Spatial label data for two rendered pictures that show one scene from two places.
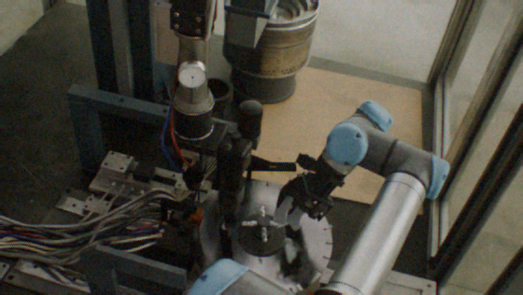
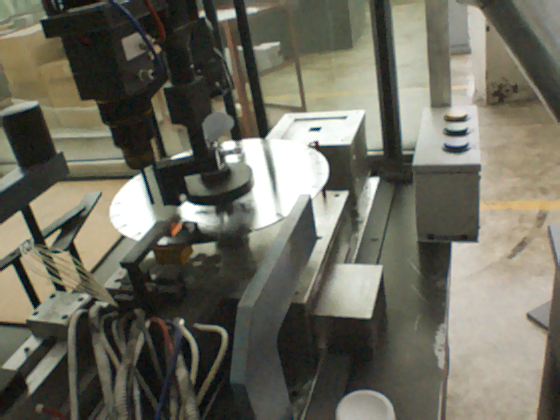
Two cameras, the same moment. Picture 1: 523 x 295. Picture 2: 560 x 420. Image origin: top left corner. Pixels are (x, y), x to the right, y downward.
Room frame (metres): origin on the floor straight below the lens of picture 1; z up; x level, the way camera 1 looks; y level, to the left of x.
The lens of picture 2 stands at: (0.49, 0.66, 1.28)
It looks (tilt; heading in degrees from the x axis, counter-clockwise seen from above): 27 degrees down; 283
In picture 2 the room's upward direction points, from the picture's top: 11 degrees counter-clockwise
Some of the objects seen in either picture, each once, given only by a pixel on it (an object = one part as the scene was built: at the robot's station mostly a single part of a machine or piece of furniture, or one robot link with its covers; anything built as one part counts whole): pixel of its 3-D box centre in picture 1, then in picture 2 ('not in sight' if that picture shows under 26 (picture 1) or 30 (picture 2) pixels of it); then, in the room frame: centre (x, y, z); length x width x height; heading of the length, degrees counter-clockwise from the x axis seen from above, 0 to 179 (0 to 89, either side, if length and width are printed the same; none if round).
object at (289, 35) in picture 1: (267, 44); not in sight; (1.52, 0.02, 0.93); 0.31 x 0.31 x 0.36
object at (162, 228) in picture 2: (181, 214); (156, 260); (0.76, 0.16, 0.95); 0.10 x 0.03 x 0.07; 80
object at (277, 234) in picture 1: (261, 231); (216, 175); (0.73, -0.03, 0.96); 0.11 x 0.11 x 0.03
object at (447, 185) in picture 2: not in sight; (449, 168); (0.36, -0.27, 0.82); 0.28 x 0.11 x 0.15; 80
